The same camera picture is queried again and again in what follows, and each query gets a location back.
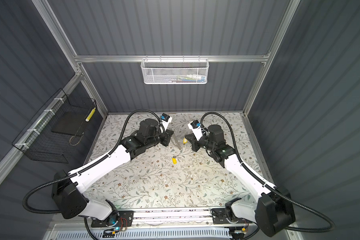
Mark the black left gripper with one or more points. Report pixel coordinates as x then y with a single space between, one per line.
167 134

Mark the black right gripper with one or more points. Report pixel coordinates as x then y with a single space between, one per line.
194 142

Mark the yellow tagged key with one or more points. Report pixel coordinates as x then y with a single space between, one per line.
174 159

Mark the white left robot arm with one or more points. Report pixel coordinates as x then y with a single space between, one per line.
69 195

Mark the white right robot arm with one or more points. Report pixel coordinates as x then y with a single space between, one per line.
269 211

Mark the yellow marker pen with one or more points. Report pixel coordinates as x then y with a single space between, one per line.
90 114

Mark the white vent grille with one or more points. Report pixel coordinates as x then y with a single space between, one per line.
165 234

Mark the black foam pad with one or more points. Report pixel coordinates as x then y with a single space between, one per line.
72 124

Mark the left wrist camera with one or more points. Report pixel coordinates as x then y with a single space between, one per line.
165 121

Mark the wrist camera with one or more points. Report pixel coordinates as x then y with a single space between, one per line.
197 129
165 121

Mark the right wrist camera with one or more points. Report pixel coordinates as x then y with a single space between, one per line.
197 129

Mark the white wire mesh basket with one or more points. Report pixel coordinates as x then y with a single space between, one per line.
175 72

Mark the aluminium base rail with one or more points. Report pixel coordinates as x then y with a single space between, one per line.
180 217

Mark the black wire basket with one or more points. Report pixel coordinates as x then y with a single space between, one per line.
58 135

